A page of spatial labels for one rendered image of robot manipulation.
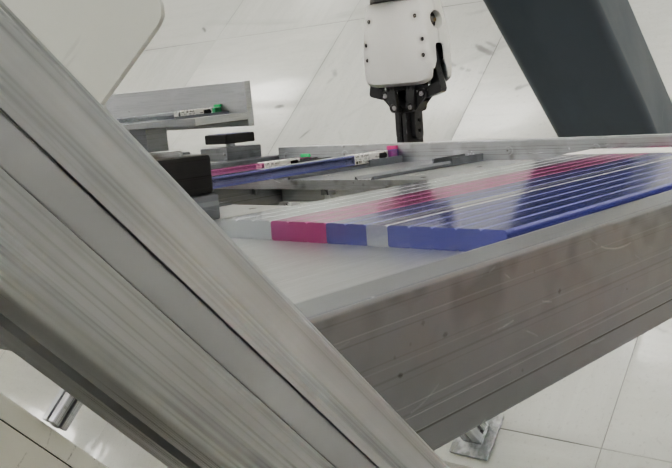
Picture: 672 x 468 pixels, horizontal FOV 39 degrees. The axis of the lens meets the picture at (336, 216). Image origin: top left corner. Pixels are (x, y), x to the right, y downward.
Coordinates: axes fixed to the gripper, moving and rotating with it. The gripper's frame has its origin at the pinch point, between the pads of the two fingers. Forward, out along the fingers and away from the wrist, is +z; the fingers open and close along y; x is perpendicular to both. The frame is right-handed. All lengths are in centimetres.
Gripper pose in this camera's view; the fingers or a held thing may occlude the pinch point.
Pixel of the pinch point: (409, 128)
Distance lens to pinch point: 114.0
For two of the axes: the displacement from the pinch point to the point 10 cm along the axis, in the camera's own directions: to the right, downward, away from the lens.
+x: -6.6, 1.4, -7.4
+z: 0.7, 9.9, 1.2
